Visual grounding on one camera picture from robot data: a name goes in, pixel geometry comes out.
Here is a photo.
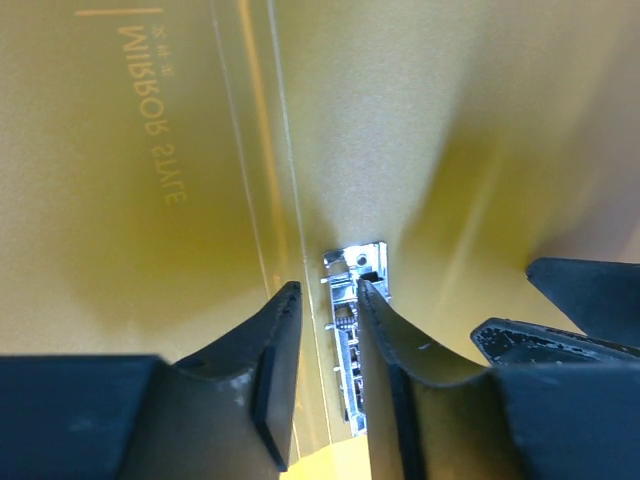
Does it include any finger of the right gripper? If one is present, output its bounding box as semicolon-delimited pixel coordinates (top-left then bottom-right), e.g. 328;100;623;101
526;257;639;345
470;317;639;369

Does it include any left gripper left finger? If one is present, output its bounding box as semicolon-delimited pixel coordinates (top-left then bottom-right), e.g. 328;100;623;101
119;281;302;479

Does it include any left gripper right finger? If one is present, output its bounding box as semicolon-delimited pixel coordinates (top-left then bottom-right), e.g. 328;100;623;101
357;280;527;479

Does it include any metal folder clip mechanism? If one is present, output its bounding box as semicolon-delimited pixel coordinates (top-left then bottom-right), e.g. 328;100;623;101
321;241;391;437

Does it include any yellow plastic folder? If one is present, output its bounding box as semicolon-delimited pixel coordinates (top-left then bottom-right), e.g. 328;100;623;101
1;1;639;479

